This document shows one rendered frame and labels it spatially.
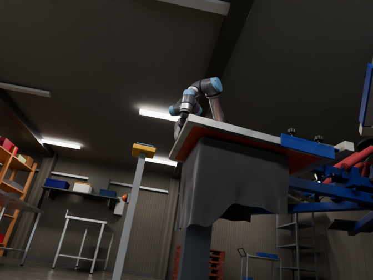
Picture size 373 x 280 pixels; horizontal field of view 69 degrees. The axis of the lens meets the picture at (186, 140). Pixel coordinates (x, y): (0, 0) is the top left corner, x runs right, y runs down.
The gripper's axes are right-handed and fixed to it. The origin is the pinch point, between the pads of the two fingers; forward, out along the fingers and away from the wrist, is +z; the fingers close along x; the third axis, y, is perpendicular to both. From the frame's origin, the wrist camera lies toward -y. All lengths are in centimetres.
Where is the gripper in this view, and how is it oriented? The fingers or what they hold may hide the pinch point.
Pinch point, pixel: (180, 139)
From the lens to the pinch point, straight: 157.7
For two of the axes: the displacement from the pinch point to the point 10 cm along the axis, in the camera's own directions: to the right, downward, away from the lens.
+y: -2.3, 3.9, 8.9
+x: -9.6, -2.4, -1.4
